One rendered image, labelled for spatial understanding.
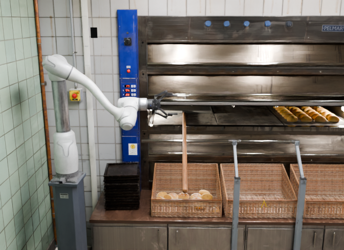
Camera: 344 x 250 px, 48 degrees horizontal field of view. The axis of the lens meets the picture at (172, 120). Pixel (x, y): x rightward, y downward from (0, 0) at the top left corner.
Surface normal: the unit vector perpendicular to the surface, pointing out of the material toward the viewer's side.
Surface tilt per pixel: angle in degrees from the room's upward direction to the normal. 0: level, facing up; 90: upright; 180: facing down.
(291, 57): 69
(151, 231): 90
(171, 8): 90
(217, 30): 90
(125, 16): 90
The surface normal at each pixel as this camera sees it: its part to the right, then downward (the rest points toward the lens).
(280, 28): -0.02, 0.25
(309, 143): -0.02, -0.09
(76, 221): 0.65, 0.19
